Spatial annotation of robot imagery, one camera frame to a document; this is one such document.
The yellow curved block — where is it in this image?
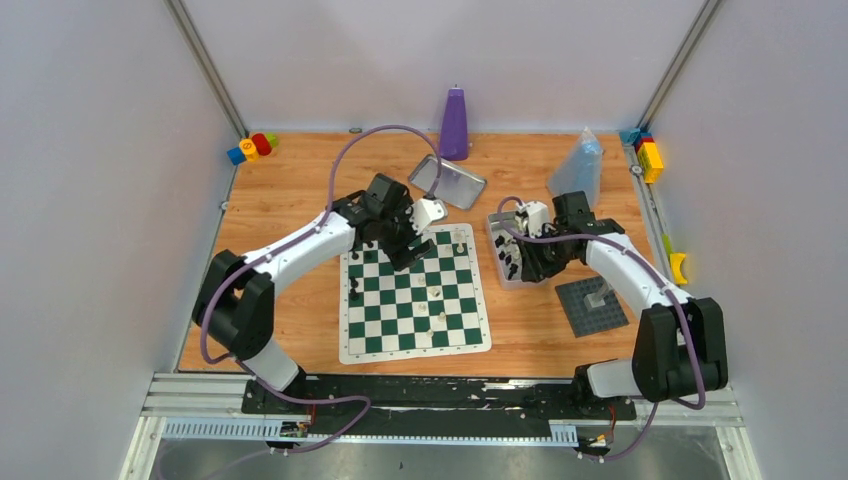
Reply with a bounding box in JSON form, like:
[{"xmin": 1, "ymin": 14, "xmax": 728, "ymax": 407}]
[{"xmin": 662, "ymin": 234, "xmax": 689, "ymax": 285}]

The black pawn on board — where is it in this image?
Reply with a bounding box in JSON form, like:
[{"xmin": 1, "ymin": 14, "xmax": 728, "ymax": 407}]
[{"xmin": 348, "ymin": 277, "xmax": 360, "ymax": 303}]

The purple cone bottle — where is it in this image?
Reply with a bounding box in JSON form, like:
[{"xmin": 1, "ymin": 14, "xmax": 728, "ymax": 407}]
[{"xmin": 438, "ymin": 86, "xmax": 470, "ymax": 161}]

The colourful block stack left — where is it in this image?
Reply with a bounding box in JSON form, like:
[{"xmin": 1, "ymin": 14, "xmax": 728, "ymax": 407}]
[{"xmin": 226, "ymin": 132, "xmax": 279, "ymax": 166}]

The metal tin lid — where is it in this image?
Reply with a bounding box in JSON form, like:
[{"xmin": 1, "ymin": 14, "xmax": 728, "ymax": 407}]
[{"xmin": 408, "ymin": 154, "xmax": 487, "ymax": 211}]

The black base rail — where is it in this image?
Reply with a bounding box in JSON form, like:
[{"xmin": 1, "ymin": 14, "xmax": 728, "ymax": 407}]
[{"xmin": 241, "ymin": 374, "xmax": 637, "ymax": 438}]

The green white chess mat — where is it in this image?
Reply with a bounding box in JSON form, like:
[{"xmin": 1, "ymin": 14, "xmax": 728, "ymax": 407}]
[{"xmin": 339, "ymin": 223, "xmax": 492, "ymax": 365}]

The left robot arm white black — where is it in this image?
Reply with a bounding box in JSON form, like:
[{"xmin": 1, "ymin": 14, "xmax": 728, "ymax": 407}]
[{"xmin": 191, "ymin": 174, "xmax": 447, "ymax": 413}]

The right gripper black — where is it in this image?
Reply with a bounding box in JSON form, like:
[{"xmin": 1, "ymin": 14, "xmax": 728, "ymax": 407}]
[{"xmin": 516, "ymin": 226, "xmax": 575, "ymax": 283}]

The grey lego post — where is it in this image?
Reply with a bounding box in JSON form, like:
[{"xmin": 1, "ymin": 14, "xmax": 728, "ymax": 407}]
[{"xmin": 584, "ymin": 277, "xmax": 613, "ymax": 310}]

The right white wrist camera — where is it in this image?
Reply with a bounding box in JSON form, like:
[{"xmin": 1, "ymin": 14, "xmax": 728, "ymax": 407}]
[{"xmin": 514, "ymin": 201, "xmax": 550, "ymax": 238}]

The colourful block stack right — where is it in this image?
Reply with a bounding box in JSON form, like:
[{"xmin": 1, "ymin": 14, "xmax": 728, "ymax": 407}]
[{"xmin": 619, "ymin": 129, "xmax": 665, "ymax": 184}]

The metal tin box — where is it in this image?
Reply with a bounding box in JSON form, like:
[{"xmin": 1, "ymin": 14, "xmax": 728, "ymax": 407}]
[{"xmin": 486, "ymin": 211, "xmax": 549, "ymax": 290}]

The grey lego baseplate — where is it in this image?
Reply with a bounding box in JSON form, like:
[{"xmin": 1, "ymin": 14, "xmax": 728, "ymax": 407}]
[{"xmin": 555, "ymin": 276, "xmax": 629, "ymax": 338}]

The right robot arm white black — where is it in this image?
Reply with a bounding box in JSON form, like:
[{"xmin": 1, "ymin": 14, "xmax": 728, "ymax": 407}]
[{"xmin": 510, "ymin": 191, "xmax": 729, "ymax": 418}]

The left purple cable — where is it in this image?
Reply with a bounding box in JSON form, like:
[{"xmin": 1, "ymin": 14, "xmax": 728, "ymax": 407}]
[{"xmin": 198, "ymin": 124, "xmax": 445, "ymax": 456}]

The colourful block stack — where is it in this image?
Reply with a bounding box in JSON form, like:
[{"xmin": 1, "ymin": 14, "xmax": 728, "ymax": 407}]
[
  {"xmin": 619, "ymin": 129, "xmax": 665, "ymax": 184},
  {"xmin": 226, "ymin": 132, "xmax": 279, "ymax": 166}
]

